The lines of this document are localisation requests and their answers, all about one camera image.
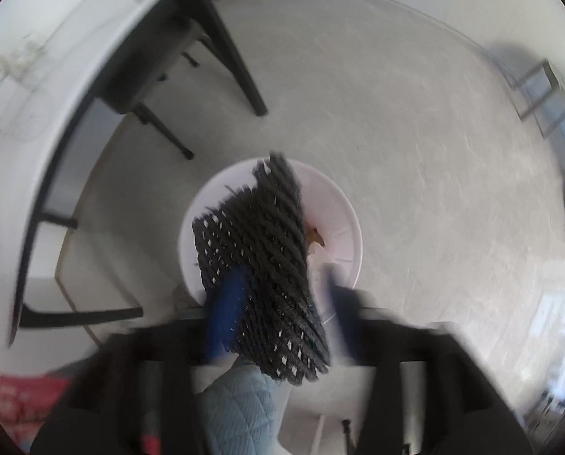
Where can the black woven mesh mat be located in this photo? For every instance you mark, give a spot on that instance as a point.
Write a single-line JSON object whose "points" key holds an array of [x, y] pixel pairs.
{"points": [[268, 256]]}

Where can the thick black table leg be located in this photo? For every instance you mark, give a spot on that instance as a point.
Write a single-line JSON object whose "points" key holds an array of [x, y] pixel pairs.
{"points": [[235, 57]]}

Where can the white plastic waste bin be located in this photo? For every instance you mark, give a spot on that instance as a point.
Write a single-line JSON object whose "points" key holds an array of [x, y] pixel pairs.
{"points": [[329, 199]]}

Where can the thin black table leg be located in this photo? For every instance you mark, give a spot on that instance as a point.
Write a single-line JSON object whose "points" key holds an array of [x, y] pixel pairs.
{"points": [[166, 130]]}

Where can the grey stool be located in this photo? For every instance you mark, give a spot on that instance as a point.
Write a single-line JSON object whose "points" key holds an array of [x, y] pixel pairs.
{"points": [[541, 90]]}

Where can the black chair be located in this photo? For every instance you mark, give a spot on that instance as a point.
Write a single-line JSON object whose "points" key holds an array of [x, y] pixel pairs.
{"points": [[144, 66]]}

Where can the red patterned cloth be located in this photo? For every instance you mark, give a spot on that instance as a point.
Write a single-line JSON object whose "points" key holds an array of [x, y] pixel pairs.
{"points": [[21, 403]]}

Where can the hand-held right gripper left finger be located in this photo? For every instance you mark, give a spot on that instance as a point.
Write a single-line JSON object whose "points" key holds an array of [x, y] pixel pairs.
{"points": [[228, 303]]}

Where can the black table side frame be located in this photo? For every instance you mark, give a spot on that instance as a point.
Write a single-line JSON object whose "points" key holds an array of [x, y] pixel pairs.
{"points": [[73, 315]]}

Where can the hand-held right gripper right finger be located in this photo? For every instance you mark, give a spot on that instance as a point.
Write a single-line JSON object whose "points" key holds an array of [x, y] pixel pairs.
{"points": [[346, 317]]}

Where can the orange-red plastic wrapper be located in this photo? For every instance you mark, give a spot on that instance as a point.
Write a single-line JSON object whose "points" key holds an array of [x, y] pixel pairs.
{"points": [[316, 237]]}

